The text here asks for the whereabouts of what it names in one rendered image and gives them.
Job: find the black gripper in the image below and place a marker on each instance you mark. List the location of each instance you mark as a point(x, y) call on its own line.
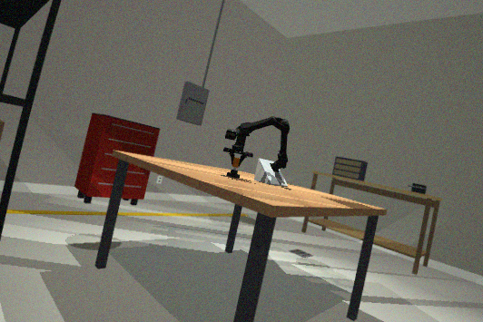
point(243, 154)

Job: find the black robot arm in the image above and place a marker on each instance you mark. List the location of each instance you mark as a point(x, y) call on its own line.
point(247, 127)

